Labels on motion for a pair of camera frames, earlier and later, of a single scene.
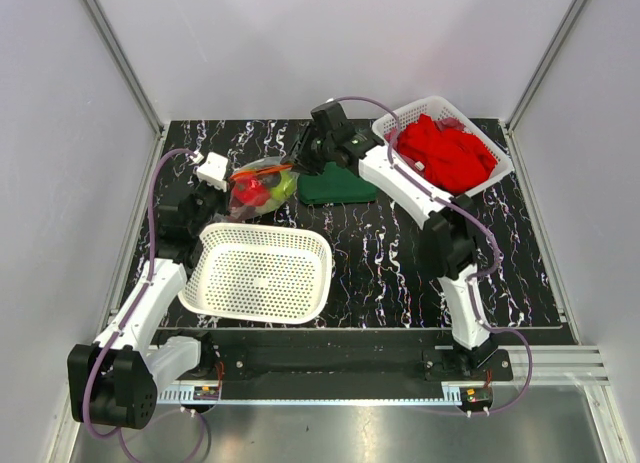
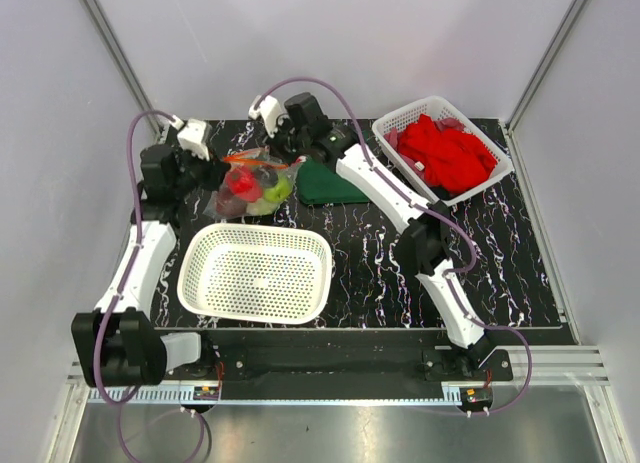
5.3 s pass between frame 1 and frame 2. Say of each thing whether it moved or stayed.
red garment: stayed
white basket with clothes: stayed
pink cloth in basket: stayed
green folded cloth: stayed
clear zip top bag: moved
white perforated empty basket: stayed
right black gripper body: moved
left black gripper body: moved
